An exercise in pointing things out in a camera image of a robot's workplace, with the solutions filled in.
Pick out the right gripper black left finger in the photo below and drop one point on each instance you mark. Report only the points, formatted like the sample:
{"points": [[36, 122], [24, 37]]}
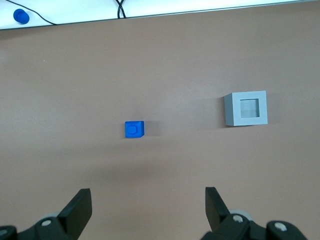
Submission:
{"points": [[75, 217]]}

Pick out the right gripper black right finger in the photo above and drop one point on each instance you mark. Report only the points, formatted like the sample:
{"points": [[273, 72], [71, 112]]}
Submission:
{"points": [[220, 220]]}

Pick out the blue cube part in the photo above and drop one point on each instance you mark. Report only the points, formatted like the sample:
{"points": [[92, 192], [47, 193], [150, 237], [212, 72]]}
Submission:
{"points": [[133, 130]]}

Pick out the gray square base block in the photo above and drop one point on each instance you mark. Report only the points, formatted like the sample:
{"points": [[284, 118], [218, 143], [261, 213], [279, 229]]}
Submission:
{"points": [[237, 117]]}

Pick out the blue round knob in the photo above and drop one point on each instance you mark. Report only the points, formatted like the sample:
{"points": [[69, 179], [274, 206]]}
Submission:
{"points": [[21, 16]]}

